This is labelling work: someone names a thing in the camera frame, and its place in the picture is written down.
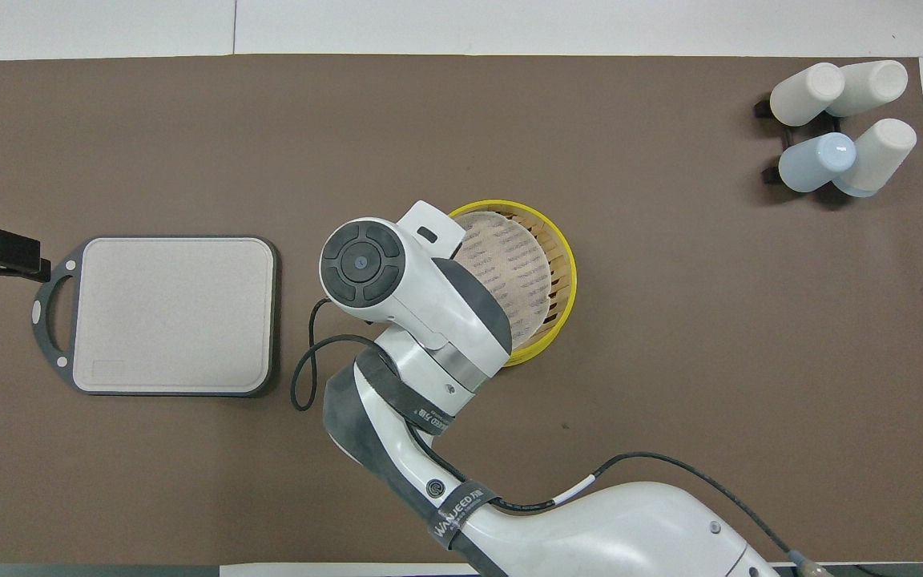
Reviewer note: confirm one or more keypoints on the light blue plastic cup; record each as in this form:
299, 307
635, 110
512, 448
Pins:
814, 164

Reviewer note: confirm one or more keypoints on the white cutting board grey frame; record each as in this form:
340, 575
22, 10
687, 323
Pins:
173, 316

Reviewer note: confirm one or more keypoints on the black cup rack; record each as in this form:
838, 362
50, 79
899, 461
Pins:
770, 175

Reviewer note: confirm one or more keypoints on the paper steamer liner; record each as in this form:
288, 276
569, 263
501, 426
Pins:
513, 272

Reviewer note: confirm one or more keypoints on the brown table mat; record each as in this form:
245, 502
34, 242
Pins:
670, 361

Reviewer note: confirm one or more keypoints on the white plastic cup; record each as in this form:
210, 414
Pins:
882, 156
806, 94
874, 84

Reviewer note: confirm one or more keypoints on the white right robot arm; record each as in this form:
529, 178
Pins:
429, 312

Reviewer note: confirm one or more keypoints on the yellow bamboo steamer basket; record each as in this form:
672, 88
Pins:
564, 272

